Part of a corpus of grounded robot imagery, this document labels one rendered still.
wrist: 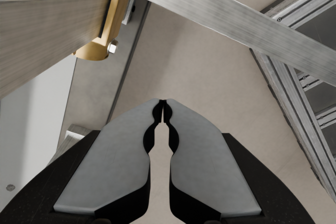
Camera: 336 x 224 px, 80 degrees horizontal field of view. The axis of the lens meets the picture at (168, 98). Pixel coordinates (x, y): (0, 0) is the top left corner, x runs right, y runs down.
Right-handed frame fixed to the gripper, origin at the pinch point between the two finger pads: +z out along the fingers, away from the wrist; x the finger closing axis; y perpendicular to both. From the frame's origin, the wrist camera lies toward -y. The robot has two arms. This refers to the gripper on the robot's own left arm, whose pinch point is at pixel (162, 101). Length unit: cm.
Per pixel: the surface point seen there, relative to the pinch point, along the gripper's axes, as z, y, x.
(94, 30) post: 4.7, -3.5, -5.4
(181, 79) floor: 91, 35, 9
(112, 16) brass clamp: 6.9, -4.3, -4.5
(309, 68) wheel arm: 8.0, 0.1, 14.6
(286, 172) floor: 91, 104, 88
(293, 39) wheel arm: 7.9, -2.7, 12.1
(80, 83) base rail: 20.4, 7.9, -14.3
